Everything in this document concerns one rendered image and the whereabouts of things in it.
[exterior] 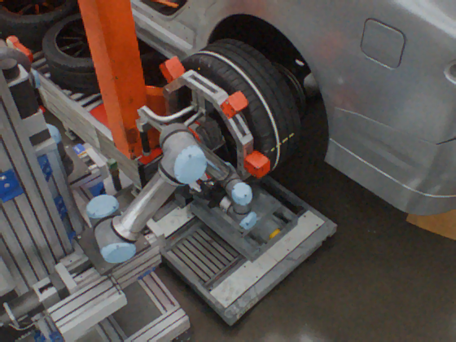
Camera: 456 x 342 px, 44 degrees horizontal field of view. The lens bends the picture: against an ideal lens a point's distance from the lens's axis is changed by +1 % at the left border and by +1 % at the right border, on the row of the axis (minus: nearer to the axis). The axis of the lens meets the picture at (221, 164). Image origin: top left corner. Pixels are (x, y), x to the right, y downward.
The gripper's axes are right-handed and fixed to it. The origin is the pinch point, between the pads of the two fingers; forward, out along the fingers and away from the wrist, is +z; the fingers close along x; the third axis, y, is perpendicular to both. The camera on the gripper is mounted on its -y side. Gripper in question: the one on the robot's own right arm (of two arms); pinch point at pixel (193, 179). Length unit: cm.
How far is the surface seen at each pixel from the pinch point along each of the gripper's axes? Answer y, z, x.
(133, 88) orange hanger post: 12, 54, -12
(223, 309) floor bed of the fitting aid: -75, -22, 6
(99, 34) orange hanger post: 45, 58, -2
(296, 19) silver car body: 57, -6, -54
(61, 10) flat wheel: -33, 209, -57
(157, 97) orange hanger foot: -3, 57, -25
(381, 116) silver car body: 34, -51, -54
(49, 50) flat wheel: -33, 174, -26
